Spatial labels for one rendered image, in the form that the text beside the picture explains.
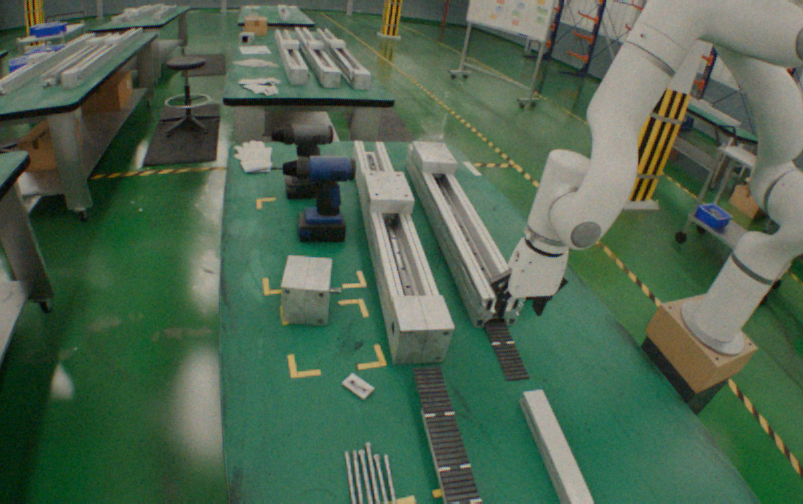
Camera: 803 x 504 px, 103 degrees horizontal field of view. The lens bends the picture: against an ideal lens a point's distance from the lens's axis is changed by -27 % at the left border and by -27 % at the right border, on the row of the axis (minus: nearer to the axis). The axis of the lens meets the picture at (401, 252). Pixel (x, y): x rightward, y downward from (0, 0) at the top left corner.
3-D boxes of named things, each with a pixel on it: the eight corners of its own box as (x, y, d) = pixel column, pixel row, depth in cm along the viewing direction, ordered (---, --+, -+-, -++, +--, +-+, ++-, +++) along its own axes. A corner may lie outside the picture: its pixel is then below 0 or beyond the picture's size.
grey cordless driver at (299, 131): (330, 198, 128) (335, 129, 116) (263, 201, 122) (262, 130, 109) (325, 186, 134) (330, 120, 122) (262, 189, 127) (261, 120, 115)
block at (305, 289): (338, 326, 87) (341, 291, 81) (282, 322, 85) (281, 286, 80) (340, 294, 95) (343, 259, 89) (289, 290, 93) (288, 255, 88)
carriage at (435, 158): (453, 182, 136) (457, 162, 132) (419, 180, 134) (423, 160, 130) (440, 161, 149) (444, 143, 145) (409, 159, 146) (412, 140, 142)
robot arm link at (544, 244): (537, 241, 67) (532, 256, 69) (582, 242, 69) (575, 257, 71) (517, 213, 74) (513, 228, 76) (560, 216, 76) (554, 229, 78)
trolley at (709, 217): (777, 289, 282) (837, 186, 224) (762, 308, 255) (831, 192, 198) (689, 224, 350) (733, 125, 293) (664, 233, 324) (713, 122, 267)
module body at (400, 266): (433, 329, 90) (441, 298, 85) (386, 330, 88) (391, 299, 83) (380, 164, 153) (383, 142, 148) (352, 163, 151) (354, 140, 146)
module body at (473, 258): (514, 325, 94) (526, 296, 89) (473, 327, 92) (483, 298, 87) (431, 167, 157) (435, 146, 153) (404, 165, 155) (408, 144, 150)
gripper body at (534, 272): (530, 250, 69) (510, 302, 75) (580, 251, 71) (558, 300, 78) (513, 225, 75) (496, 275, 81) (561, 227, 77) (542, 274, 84)
